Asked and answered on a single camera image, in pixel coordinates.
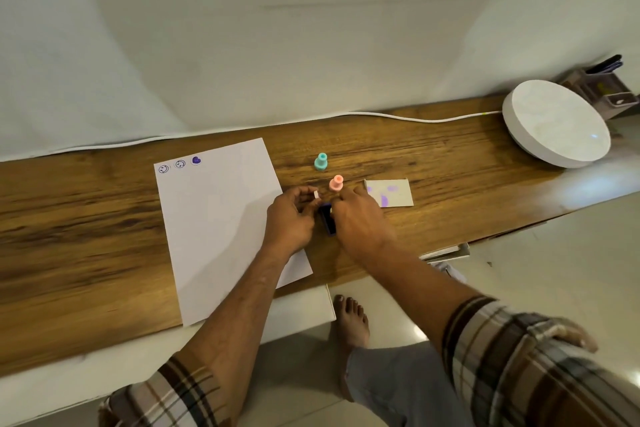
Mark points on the person's left hand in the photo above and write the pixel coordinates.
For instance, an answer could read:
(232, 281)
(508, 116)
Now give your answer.
(287, 221)

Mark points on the person's right hand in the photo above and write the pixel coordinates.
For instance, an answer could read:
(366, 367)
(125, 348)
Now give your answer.
(362, 226)

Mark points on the person's right thumb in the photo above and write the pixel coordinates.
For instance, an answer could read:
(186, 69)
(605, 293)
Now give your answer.
(336, 216)

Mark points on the person's left thumb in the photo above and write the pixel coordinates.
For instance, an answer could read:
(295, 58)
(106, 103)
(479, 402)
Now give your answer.
(311, 206)

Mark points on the dark blue ink pad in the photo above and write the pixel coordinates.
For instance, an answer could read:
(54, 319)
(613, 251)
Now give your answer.
(327, 221)

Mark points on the person's right forearm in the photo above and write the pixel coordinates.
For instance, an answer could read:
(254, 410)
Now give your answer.
(420, 291)

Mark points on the person's left forearm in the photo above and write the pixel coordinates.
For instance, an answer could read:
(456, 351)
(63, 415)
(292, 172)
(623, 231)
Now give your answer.
(240, 321)

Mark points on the pink toy stamp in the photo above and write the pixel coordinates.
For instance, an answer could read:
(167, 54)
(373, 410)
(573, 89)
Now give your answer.
(336, 184)

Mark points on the teal toy stamp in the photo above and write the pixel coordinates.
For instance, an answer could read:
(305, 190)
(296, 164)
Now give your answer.
(321, 162)

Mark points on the small card with purple marks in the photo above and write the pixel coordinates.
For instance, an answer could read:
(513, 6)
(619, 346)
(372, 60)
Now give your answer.
(395, 194)

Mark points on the white paper sheet with stamps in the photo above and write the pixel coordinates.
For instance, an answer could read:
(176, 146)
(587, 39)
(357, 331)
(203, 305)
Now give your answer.
(220, 221)

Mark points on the white board under table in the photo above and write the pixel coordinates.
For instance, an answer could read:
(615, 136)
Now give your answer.
(300, 309)

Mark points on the person's bare foot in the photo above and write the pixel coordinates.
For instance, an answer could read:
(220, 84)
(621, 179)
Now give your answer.
(351, 321)

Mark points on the white box under table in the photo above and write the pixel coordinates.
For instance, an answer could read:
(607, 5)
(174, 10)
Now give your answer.
(447, 251)

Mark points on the light grey trousers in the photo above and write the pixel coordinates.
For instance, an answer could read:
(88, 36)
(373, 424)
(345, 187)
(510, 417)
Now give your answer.
(405, 386)

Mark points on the white backdrop cloth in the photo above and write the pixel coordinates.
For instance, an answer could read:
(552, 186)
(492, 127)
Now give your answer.
(250, 31)

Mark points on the white round lamp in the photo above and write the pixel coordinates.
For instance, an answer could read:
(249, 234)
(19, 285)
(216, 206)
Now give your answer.
(555, 124)

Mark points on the plaid shirt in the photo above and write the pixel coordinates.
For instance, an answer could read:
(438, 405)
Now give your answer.
(525, 371)

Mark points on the clear desk organizer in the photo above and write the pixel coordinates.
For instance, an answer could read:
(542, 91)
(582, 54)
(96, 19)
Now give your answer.
(607, 94)

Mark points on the black pens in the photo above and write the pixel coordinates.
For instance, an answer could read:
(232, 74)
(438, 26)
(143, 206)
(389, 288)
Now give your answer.
(606, 64)

